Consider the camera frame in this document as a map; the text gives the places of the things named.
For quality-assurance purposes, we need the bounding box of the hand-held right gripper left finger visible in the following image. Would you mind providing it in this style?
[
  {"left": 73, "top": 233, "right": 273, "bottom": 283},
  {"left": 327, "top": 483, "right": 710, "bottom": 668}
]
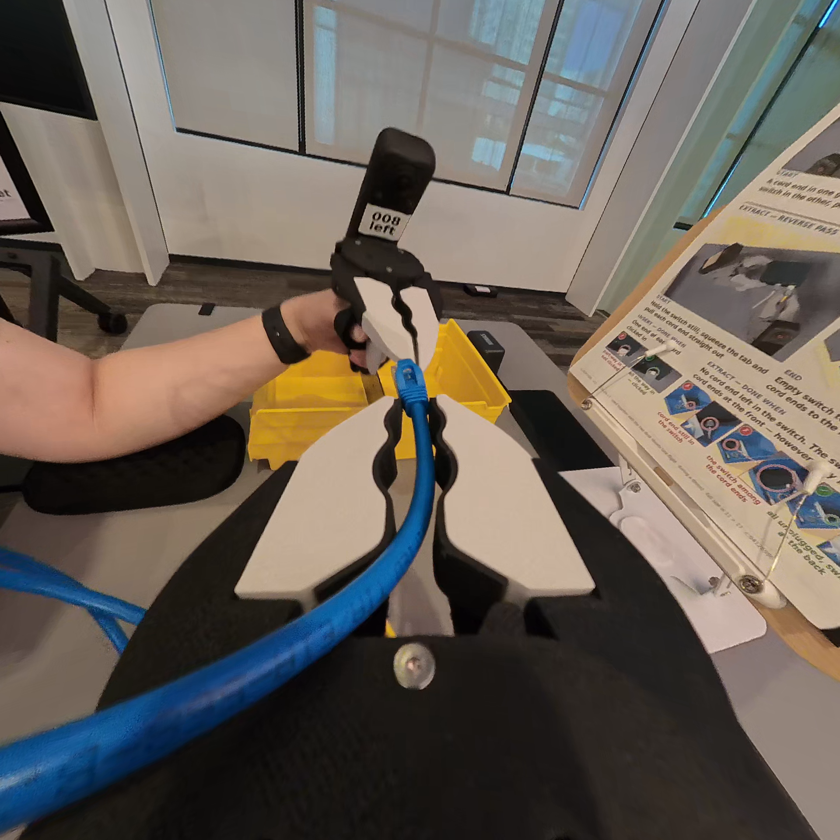
[{"left": 234, "top": 395, "right": 401, "bottom": 601}]

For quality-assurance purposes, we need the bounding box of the wooden display board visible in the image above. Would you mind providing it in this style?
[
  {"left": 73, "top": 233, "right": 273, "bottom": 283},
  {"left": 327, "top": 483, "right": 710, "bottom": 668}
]
[{"left": 566, "top": 98, "right": 840, "bottom": 680}]

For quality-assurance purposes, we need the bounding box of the printed instruction sheet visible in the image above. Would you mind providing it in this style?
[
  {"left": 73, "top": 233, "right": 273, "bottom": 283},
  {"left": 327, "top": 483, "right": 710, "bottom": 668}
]
[{"left": 570, "top": 101, "right": 840, "bottom": 631}]

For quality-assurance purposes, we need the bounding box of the black wristband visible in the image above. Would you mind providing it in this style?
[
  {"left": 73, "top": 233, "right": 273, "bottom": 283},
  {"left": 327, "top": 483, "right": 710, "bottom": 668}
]
[{"left": 261, "top": 305, "right": 311, "bottom": 366}]

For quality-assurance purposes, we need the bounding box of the teal glass partition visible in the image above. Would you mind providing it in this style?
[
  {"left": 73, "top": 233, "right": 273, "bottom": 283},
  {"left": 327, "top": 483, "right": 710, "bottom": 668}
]
[{"left": 676, "top": 0, "right": 840, "bottom": 231}]

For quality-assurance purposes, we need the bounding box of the person's left forearm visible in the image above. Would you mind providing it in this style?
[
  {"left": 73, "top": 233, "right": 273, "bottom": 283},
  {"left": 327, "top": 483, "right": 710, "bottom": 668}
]
[{"left": 0, "top": 315, "right": 280, "bottom": 463}]

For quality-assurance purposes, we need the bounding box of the person's left hand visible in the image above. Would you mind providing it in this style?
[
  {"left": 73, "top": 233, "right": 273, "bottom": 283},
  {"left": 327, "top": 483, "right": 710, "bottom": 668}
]
[{"left": 281, "top": 289, "right": 368, "bottom": 375}]

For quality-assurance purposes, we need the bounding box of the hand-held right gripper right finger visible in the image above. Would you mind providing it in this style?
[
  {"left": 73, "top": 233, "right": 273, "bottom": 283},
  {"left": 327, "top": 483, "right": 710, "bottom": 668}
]
[{"left": 433, "top": 394, "right": 597, "bottom": 601}]

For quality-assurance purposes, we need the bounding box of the blue ethernet cable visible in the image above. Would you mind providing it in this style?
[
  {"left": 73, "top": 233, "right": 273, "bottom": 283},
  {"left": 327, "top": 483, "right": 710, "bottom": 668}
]
[{"left": 0, "top": 359, "right": 437, "bottom": 828}]

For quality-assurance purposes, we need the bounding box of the black easel stand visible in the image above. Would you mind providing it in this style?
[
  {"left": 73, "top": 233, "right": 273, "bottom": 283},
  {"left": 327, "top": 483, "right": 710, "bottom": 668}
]
[{"left": 0, "top": 233, "right": 130, "bottom": 337}]

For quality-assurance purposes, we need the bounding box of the yellow plastic bin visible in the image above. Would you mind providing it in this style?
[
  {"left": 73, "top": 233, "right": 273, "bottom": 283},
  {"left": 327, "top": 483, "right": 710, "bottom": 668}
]
[{"left": 248, "top": 319, "right": 511, "bottom": 470}]

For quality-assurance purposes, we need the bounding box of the black wall panel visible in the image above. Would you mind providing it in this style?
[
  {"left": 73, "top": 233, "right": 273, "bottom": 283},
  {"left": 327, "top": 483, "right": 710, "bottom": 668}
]
[{"left": 0, "top": 0, "right": 98, "bottom": 122}]

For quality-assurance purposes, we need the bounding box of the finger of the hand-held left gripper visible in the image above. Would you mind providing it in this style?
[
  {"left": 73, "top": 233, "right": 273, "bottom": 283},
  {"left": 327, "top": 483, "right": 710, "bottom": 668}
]
[
  {"left": 400, "top": 284, "right": 441, "bottom": 366},
  {"left": 353, "top": 277, "right": 417, "bottom": 374}
]

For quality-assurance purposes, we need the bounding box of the black rectangular box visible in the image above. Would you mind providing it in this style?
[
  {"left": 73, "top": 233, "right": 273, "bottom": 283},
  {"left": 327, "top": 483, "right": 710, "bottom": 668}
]
[{"left": 466, "top": 330, "right": 506, "bottom": 370}]

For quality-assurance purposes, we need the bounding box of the framed marker sign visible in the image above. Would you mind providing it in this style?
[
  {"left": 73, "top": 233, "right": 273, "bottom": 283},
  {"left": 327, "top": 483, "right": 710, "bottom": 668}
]
[{"left": 0, "top": 112, "right": 56, "bottom": 237}]

